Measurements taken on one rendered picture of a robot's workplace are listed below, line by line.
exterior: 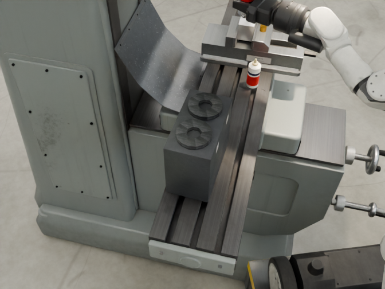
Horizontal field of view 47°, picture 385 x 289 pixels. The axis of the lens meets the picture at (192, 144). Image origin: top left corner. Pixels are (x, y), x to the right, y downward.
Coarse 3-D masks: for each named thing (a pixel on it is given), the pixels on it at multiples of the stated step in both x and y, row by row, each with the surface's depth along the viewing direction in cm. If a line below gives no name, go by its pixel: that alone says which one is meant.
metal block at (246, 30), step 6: (240, 18) 149; (240, 24) 147; (246, 24) 147; (252, 24) 147; (240, 30) 149; (246, 30) 148; (252, 30) 148; (240, 36) 150; (246, 36) 150; (252, 36) 149
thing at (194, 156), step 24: (192, 96) 117; (216, 96) 117; (192, 120) 111; (216, 120) 113; (168, 144) 108; (192, 144) 106; (216, 144) 108; (168, 168) 112; (192, 168) 109; (216, 168) 118; (168, 192) 121; (192, 192) 117
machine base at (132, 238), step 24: (48, 216) 207; (72, 216) 204; (96, 216) 204; (144, 216) 204; (72, 240) 215; (96, 240) 208; (120, 240) 204; (144, 240) 201; (264, 240) 197; (288, 240) 199; (240, 264) 195
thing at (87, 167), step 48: (0, 0) 128; (48, 0) 124; (96, 0) 123; (0, 48) 142; (48, 48) 137; (96, 48) 133; (48, 96) 152; (96, 96) 147; (48, 144) 173; (96, 144) 166; (48, 192) 202; (96, 192) 190
